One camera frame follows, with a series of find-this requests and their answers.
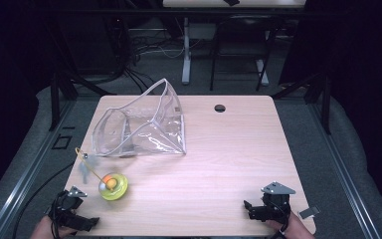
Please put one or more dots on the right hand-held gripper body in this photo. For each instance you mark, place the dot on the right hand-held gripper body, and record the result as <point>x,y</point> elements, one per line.
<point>277,199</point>

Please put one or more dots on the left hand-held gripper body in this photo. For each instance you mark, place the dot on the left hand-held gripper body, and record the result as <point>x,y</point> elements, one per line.
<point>67,203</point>

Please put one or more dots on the yellow-green feather tumbler toy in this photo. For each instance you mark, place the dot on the yellow-green feather tumbler toy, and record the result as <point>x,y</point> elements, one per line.
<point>116,190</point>

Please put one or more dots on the clear plastic zipper bag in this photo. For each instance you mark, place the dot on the clear plastic zipper bag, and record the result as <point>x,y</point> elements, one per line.
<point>152,137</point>

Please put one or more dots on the person's right hand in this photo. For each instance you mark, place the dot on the person's right hand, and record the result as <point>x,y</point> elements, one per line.
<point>293,229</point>

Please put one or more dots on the person's left hand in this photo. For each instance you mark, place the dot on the person's left hand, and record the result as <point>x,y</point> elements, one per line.
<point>44,229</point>

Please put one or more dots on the small grey metal tab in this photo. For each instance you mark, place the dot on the small grey metal tab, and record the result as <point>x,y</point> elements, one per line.
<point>309,212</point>

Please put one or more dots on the black metal stand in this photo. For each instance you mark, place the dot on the black metal stand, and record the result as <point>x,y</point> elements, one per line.
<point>61,96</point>
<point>321,99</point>

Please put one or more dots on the black chair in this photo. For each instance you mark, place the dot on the black chair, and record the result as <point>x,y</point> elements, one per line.
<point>242,40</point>

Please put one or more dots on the white desk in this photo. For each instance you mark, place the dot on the white desk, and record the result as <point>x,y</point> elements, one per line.
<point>187,49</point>

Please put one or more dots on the aluminium rail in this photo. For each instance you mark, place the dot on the aluminium rail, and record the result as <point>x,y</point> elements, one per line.
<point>30,172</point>
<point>341,166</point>

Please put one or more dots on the black rectangular floor frame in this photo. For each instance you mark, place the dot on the black rectangular floor frame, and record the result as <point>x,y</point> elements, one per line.
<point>62,142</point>

